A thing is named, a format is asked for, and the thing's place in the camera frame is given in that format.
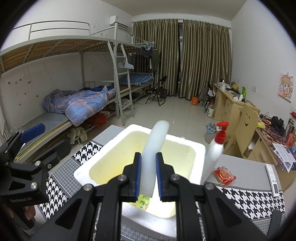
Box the green tissue packet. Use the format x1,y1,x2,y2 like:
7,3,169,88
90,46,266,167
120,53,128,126
130,194,150,211

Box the yellow object on desk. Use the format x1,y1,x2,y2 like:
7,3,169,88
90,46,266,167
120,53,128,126
256,121,265,129

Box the hanging dark clothes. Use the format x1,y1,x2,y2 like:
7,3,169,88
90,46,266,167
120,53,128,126
140,46,161,72

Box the trash bin with bag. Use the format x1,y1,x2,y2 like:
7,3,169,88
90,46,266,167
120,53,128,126
205,123,217,144

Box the anime girl poster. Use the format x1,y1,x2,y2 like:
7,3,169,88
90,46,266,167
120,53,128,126
277,73,295,103

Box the white air conditioner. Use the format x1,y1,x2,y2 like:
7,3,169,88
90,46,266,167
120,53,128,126
109,15,128,29

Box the white remote control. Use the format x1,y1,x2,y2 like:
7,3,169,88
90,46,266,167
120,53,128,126
265,164,280,197

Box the orange box on floor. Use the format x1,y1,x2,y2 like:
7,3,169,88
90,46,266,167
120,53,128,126
191,96,198,106

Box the white styrofoam box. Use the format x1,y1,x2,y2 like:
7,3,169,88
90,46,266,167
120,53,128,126
74,124,206,219

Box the black folding chair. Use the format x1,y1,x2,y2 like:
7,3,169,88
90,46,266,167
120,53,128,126
145,76,168,106

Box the white pump lotion bottle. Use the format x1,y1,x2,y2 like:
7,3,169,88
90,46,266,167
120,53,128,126
201,121,229,184

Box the blue plaid quilt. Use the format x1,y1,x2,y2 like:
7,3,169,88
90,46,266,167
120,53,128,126
42,85,116,126

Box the papers on desk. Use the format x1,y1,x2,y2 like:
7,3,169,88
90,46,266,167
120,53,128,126
273,143,295,173

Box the green spray bottle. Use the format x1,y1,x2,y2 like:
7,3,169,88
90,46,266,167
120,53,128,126
241,86,246,98

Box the metal bunk bed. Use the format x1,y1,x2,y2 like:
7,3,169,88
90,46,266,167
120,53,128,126
1,25,152,163

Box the black headphones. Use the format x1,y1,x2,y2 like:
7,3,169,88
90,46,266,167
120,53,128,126
271,116,285,136

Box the wooden desk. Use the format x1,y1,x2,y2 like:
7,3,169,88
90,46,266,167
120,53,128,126
214,84,295,191

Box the wooden smiley chair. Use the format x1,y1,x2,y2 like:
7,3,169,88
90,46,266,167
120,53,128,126
223,104,259,158

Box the red snack packet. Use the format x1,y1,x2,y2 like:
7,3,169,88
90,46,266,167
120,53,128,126
212,167,236,186

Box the white bed ladder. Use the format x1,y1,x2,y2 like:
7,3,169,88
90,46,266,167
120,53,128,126
107,42,134,126

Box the white foam strip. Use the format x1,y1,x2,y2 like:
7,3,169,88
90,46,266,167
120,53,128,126
139,120,170,197

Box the houndstooth table mat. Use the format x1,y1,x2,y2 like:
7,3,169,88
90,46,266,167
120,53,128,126
38,139,285,234

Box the brown curtains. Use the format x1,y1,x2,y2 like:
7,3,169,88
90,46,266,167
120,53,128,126
132,19,232,100

